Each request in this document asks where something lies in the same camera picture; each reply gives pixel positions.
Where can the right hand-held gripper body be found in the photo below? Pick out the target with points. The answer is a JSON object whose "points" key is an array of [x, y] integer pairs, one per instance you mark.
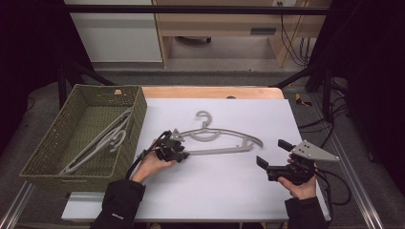
{"points": [[310, 152]]}

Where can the aluminium rail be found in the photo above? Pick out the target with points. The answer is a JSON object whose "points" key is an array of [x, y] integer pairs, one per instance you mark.
{"points": [[356, 191], [16, 206]]}

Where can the black metal stand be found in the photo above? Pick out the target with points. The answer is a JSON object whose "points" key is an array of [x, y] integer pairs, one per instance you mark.
{"points": [[63, 82], [325, 89]]}

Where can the white table mat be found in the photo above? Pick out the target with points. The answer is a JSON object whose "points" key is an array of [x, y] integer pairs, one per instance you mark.
{"points": [[216, 191]]}

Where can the person's right hand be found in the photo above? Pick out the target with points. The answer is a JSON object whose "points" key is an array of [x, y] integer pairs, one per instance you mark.
{"points": [[301, 191]]}

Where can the black curtain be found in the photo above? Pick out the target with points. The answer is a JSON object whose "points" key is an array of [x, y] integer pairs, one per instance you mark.
{"points": [[372, 79], [28, 47]]}

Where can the grey plastic clothes hanger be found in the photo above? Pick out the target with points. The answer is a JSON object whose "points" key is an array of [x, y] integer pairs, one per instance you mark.
{"points": [[223, 131], [95, 143], [106, 146]]}

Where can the black horizontal frame bar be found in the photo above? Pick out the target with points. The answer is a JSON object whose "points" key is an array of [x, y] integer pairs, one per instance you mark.
{"points": [[191, 10]]}

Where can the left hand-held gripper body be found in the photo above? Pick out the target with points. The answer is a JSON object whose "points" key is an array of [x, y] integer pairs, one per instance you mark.
{"points": [[170, 149]]}

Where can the wooden desk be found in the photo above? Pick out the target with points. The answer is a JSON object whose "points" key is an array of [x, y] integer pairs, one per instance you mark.
{"points": [[219, 24]]}

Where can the person's left hand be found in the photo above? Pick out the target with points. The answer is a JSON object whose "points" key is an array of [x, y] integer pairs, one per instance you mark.
{"points": [[149, 168]]}

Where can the green woven plastic basket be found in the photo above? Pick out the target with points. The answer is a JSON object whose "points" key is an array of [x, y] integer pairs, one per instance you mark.
{"points": [[63, 143]]}

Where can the white cabinet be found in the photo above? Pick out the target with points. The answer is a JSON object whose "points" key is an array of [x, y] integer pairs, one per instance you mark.
{"points": [[117, 38]]}

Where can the yellow and black tool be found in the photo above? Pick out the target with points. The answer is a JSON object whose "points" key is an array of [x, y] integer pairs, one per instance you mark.
{"points": [[301, 101]]}

